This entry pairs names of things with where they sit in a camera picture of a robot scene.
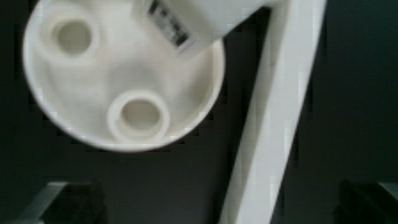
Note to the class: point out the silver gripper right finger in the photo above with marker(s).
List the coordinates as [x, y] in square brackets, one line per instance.
[366, 203]

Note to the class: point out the white L-shaped fence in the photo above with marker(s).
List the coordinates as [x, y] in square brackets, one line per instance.
[273, 111]

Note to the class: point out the white round stool seat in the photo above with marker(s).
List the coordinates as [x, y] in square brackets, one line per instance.
[122, 93]

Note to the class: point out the white stool leg tagged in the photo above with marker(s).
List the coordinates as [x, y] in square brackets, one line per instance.
[195, 21]

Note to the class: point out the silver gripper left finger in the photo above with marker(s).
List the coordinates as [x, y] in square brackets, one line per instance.
[30, 216]

